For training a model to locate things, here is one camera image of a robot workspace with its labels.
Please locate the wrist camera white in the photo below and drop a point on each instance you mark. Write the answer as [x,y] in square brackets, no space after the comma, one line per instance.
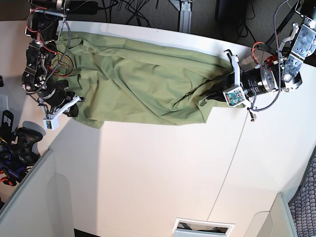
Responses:
[235,96]
[52,124]

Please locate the white paper sheet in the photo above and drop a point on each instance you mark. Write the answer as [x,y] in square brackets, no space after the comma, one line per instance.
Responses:
[3,103]

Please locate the aluminium frame post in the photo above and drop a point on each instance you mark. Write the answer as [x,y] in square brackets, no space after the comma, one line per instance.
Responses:
[185,16]

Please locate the black game controller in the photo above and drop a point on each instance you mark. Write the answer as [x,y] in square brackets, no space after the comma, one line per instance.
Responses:
[23,149]

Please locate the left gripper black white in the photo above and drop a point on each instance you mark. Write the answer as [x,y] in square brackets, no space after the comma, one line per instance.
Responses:
[257,81]

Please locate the black remote control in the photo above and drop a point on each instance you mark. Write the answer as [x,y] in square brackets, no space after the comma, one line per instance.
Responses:
[6,122]

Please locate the blue orange clamp tools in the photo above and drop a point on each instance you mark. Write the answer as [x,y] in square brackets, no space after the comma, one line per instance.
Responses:
[12,167]

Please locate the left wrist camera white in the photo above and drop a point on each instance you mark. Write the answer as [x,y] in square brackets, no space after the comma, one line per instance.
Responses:
[235,96]

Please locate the green t-shirt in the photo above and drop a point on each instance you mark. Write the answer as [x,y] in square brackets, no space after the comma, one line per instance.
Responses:
[125,80]

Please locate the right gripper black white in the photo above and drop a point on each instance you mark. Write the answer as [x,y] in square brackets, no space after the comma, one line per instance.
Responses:
[55,96]

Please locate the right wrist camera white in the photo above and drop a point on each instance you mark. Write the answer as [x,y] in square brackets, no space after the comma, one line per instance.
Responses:
[52,124]

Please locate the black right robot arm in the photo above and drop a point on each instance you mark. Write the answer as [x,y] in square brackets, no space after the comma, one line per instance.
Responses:
[43,59]

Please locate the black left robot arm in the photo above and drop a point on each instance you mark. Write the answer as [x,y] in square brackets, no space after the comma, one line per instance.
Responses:
[277,62]

